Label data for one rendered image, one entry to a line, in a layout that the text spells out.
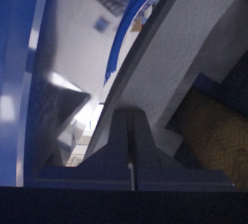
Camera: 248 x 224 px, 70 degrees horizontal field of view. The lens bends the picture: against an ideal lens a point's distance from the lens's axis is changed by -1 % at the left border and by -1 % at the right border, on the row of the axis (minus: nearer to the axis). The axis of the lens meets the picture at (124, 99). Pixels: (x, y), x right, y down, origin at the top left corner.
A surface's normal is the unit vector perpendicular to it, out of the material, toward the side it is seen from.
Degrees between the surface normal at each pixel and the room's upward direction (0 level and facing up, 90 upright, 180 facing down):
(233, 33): 90
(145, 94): 90
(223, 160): 115
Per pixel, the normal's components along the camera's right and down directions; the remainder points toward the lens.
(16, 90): -0.03, 0.28
